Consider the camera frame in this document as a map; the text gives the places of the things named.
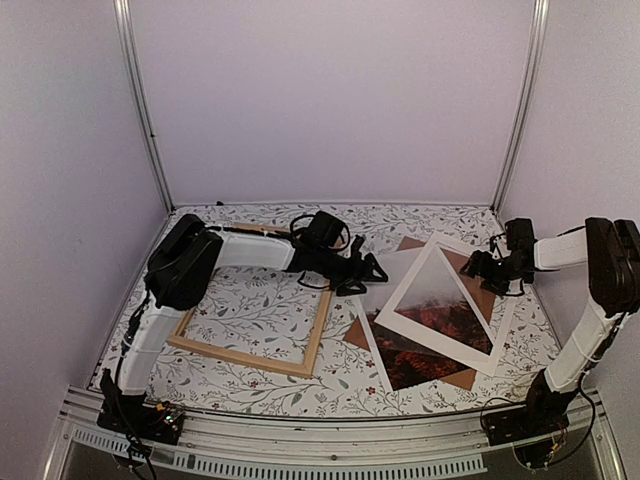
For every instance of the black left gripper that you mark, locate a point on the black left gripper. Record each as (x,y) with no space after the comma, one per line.
(357,274)

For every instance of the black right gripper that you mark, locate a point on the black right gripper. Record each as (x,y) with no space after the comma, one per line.
(481,271)

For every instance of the light wooden picture frame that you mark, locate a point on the light wooden picture frame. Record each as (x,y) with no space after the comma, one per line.
(270,362)

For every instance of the white mat board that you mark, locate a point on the white mat board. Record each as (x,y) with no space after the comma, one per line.
(440,340)

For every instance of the red forest landscape photo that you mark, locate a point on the red forest landscape photo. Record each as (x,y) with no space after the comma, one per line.
(400,362)

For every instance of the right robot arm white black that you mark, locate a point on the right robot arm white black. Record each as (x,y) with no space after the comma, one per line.
(610,250)

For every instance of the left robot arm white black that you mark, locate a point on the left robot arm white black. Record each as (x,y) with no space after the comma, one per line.
(181,267)

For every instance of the brown backing board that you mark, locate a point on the brown backing board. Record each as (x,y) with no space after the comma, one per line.
(440,300)

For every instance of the floral patterned table mat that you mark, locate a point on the floral patterned table mat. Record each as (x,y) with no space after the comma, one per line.
(345,383)

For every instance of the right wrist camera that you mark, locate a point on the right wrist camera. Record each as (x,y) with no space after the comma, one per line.
(519,234)

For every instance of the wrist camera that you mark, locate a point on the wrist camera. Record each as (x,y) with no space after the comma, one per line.
(519,234)
(326,231)

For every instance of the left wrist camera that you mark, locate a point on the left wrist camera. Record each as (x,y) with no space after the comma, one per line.
(326,231)

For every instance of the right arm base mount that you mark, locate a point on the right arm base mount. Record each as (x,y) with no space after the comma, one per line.
(536,439)

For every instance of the aluminium front rail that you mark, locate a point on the aluminium front rail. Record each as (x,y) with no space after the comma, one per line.
(235,446)

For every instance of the right aluminium corner post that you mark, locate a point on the right aluminium corner post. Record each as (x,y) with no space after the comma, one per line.
(525,98)

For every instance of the aluminium corner post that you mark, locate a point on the aluminium corner post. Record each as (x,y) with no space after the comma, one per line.
(124,25)
(525,98)

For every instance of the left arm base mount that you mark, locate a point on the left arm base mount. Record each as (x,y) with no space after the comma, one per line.
(130,415)

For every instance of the left aluminium corner post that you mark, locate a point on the left aluminium corner post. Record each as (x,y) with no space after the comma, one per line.
(124,25)

